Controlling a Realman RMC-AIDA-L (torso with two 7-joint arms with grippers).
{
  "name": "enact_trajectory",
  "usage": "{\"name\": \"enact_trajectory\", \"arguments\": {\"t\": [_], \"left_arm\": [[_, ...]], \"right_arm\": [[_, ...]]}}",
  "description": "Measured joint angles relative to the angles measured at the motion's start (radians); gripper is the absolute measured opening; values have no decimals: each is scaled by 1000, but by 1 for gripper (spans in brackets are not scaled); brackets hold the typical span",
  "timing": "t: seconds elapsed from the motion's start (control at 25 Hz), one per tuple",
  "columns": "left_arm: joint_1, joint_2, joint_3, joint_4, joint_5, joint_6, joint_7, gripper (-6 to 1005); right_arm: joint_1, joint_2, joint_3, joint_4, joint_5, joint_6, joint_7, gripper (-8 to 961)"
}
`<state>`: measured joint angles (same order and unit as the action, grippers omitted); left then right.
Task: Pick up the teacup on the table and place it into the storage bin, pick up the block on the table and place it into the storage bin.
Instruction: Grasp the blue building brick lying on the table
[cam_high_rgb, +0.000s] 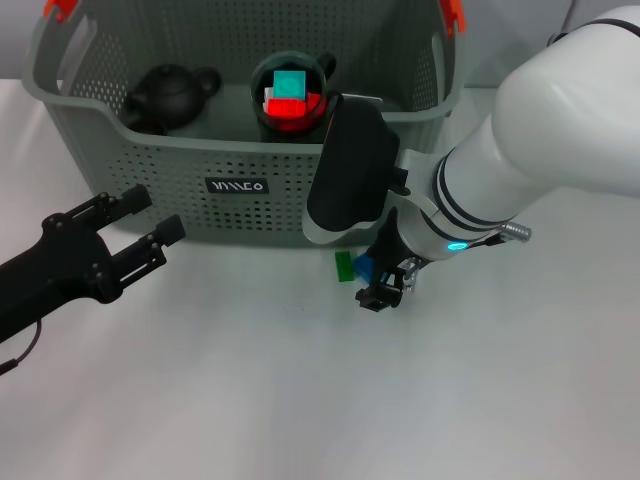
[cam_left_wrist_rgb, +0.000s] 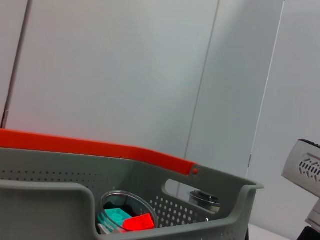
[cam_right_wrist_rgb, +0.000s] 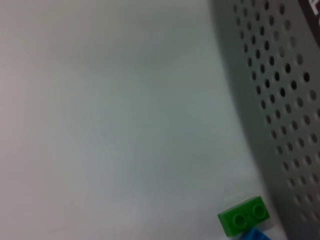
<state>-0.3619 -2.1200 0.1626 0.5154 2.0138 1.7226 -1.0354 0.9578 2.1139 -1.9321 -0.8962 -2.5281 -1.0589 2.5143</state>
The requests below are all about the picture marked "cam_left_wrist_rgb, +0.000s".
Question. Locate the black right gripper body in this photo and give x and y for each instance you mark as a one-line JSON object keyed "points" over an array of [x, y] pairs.
{"points": [[311, 234]]}

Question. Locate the glass teacup black base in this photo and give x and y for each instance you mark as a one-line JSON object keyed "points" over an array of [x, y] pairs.
{"points": [[150, 210]]}

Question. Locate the long red toy brick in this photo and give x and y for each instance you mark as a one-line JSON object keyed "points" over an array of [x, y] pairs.
{"points": [[138, 222]]}

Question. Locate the teal square toy plate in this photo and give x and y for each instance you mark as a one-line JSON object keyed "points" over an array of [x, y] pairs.
{"points": [[116, 215]]}

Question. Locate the grey perforated storage basket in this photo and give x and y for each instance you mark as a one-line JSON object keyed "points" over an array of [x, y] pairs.
{"points": [[62, 212]]}

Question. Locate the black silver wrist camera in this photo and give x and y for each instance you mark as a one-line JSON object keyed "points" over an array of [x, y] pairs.
{"points": [[302, 162]]}

